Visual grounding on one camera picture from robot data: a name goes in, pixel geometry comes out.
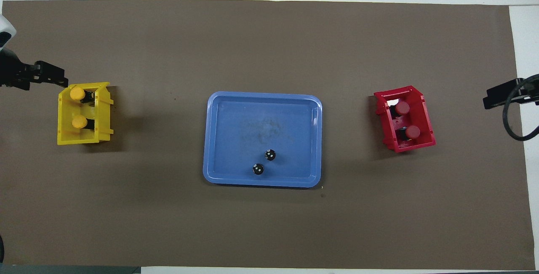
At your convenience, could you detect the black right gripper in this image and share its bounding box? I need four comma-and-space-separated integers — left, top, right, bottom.
483, 74, 539, 110

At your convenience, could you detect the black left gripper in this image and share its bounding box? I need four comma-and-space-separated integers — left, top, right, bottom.
0, 49, 69, 91

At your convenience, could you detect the yellow push button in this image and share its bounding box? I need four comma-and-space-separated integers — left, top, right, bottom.
72, 115, 95, 130
69, 87, 95, 104

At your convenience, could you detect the red push button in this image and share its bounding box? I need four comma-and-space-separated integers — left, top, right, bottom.
398, 125, 421, 142
392, 101, 411, 119

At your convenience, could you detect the yellow plastic bin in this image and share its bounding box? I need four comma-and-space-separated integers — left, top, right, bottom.
57, 82, 114, 146

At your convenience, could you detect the red plastic bin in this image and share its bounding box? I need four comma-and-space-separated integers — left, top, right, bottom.
374, 85, 436, 153

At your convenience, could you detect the blue plastic tray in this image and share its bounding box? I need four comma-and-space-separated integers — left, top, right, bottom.
203, 91, 323, 188

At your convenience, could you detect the brown paper mat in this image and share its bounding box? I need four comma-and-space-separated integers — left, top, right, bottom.
0, 0, 536, 270

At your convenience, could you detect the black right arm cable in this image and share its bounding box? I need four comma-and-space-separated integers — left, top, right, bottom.
503, 78, 539, 142

